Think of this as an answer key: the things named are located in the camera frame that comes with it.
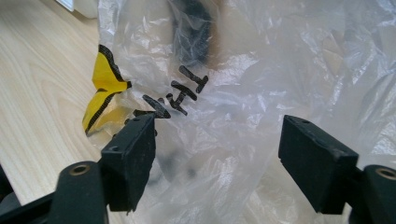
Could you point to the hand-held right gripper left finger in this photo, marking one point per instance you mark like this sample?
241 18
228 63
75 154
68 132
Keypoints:
130 161

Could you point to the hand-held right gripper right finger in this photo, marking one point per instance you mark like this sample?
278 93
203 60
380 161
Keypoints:
317 168

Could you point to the clear plastic bag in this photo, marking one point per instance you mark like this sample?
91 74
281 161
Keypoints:
249 93

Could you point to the orange drink bottle white cap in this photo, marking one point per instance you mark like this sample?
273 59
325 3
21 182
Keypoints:
193 37

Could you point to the white plastic bin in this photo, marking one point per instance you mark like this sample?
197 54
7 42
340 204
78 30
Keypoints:
84 7

